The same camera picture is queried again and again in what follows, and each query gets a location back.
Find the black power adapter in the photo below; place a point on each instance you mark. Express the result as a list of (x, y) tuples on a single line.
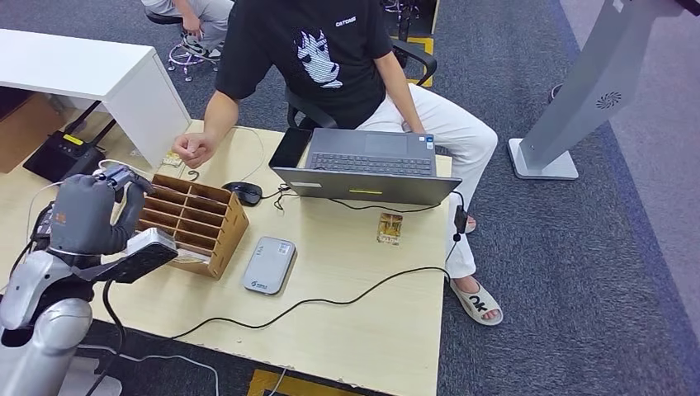
[(42, 227)]

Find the black router with antennas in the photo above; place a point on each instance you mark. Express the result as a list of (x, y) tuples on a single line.
[(60, 158)]

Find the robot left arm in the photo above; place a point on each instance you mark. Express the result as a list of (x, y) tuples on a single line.
[(43, 350)]

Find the pale grey floor plate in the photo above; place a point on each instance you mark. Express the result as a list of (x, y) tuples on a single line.
[(104, 385)]

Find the person's right forearm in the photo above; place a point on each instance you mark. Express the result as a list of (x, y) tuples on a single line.
[(221, 117)]

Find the yellow floor tape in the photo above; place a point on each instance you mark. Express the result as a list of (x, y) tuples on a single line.
[(427, 42), (273, 380)]

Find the grey kiosk stand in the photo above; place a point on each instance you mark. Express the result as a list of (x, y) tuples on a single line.
[(590, 82)]

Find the black stool chrome base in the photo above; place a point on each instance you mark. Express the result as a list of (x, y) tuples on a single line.
[(158, 18)]

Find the black computer mouse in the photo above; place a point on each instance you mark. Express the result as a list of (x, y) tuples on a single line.
[(243, 193)]

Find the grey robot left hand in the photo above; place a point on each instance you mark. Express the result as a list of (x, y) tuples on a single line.
[(82, 218)]

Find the person's right hand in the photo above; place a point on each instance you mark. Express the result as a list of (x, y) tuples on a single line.
[(194, 150)]

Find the person's left forearm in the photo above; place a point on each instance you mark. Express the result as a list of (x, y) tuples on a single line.
[(399, 90)]

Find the white desk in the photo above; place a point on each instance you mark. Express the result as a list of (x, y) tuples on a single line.
[(65, 63)]

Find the wooden card organiser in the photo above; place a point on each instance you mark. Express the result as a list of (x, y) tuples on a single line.
[(232, 240)]

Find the person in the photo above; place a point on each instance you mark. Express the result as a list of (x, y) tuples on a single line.
[(328, 82), (210, 16)]

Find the grey laptop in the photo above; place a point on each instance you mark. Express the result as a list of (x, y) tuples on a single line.
[(369, 158)]

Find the dark round floor object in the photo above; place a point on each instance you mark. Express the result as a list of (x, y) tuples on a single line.
[(553, 94)]

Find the black smartphone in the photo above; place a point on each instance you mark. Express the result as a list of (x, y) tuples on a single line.
[(288, 146)]

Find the beige slipper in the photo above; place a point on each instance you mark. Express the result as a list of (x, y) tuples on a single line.
[(478, 306)]

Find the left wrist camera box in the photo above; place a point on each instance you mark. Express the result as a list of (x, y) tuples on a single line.
[(145, 259)]

